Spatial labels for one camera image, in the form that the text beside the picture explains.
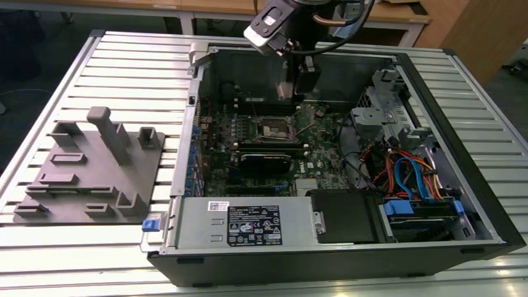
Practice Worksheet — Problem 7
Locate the metal disk bay cage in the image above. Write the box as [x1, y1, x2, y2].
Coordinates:
[349, 69, 440, 155]

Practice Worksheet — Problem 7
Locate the metal socket cover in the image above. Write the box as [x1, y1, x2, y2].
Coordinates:
[293, 104, 321, 140]

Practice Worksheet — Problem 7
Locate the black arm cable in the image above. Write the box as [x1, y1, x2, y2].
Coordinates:
[287, 0, 377, 57]

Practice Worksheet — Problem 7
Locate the grey power supply unit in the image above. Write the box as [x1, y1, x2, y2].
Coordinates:
[175, 196, 321, 250]

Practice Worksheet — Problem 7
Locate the wooden cabinet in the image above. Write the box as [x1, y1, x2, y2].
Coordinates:
[415, 0, 528, 86]

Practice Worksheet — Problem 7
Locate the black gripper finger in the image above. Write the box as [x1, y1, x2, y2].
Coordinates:
[293, 56, 323, 105]
[283, 56, 299, 84]

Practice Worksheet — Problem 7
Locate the small silver heatsink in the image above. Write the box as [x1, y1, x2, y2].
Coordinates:
[295, 178, 321, 190]

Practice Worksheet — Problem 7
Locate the hard disk in blue carrier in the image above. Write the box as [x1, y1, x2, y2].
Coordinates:
[381, 197, 464, 244]

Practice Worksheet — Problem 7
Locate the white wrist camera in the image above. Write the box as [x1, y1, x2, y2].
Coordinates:
[243, 4, 297, 57]

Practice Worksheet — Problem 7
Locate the blue wire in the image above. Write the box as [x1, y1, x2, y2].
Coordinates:
[393, 157, 436, 205]

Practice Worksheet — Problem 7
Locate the CPU socket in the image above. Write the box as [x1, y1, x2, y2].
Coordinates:
[255, 116, 301, 145]

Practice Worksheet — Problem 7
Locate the black graphics card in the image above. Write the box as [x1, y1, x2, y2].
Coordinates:
[239, 153, 295, 178]

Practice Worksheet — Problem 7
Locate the green motherboard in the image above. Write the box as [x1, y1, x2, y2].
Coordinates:
[197, 98, 360, 197]

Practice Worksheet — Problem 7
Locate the black RAM slot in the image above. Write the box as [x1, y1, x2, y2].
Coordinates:
[237, 98, 299, 108]
[239, 147, 309, 156]
[239, 141, 309, 149]
[237, 105, 299, 114]

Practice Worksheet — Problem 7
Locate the orange wire bundle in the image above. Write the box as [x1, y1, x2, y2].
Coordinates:
[412, 157, 453, 202]

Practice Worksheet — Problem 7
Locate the black wire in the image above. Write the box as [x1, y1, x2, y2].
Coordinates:
[336, 119, 375, 189]

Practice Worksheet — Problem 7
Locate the wooden desk white frame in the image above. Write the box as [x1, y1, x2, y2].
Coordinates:
[0, 0, 195, 35]
[181, 0, 432, 47]

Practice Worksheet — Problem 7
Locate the black plastic drive cover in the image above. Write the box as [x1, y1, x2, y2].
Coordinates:
[307, 189, 388, 245]

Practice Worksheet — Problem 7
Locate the blue floor cable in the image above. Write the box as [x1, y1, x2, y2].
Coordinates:
[0, 88, 57, 97]

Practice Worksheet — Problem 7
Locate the black PC case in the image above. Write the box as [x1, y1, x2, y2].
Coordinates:
[139, 41, 527, 288]

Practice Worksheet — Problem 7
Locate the red wire bundle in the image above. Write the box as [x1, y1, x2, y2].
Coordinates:
[371, 147, 399, 196]

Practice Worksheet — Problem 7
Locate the grey parts rack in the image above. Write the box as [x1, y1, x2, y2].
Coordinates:
[12, 106, 167, 224]

